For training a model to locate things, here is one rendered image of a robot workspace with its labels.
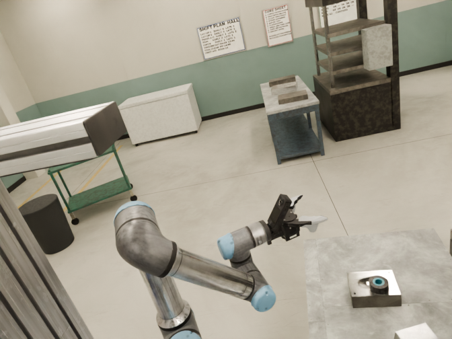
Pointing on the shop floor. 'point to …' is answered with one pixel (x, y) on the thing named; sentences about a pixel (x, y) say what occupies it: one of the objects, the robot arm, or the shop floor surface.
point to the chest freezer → (161, 114)
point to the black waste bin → (48, 223)
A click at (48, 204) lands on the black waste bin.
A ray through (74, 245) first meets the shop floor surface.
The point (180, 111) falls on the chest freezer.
